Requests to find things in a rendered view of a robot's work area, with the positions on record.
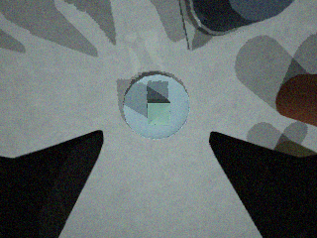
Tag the orange cylinder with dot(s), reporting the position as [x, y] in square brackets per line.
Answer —
[297, 99]

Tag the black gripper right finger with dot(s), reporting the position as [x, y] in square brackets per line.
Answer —
[278, 190]

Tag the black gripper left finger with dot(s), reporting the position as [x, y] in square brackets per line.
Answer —
[38, 190]

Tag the blue-grey cylinder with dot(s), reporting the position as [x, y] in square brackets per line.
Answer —
[218, 15]

